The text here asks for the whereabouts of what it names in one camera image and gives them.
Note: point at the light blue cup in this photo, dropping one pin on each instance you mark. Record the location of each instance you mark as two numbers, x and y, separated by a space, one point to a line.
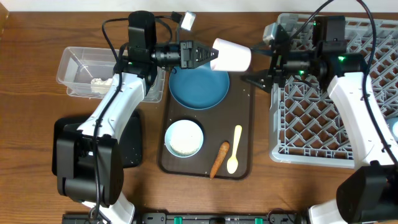
393 127

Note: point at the clear plastic bin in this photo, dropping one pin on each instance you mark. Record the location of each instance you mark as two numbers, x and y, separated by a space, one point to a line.
79 65

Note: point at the dark blue plate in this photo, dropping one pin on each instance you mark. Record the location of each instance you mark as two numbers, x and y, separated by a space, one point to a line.
199 88

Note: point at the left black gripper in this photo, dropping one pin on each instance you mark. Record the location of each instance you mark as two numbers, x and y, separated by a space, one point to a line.
185 46

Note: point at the light blue rice bowl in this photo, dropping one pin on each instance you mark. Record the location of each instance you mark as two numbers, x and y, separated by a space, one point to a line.
183 138

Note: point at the grey dishwasher rack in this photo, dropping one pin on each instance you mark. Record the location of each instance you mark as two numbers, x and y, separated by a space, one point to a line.
305 127

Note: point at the white tissue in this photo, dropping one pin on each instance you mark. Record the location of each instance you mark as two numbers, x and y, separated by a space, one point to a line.
100 86

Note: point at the cream plastic spoon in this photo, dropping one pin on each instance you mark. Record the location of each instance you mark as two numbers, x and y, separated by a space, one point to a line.
232 163

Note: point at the pink white cup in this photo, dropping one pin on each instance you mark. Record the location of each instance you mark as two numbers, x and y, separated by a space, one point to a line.
231 57

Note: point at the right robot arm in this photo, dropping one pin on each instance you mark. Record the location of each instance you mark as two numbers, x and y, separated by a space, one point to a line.
370 194

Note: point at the black rectangular bin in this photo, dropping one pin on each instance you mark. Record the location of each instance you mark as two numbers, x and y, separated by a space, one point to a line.
130 142

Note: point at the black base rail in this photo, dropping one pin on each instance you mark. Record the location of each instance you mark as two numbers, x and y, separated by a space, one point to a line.
280 217

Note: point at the orange carrot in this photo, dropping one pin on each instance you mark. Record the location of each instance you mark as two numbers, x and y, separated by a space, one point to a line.
223 150

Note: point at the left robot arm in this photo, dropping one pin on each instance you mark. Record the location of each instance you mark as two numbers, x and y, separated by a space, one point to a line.
86 158

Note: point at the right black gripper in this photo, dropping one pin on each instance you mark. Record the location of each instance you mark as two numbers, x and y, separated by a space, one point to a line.
276 69

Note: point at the brown serving tray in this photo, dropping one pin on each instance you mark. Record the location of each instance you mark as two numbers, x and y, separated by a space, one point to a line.
217 123

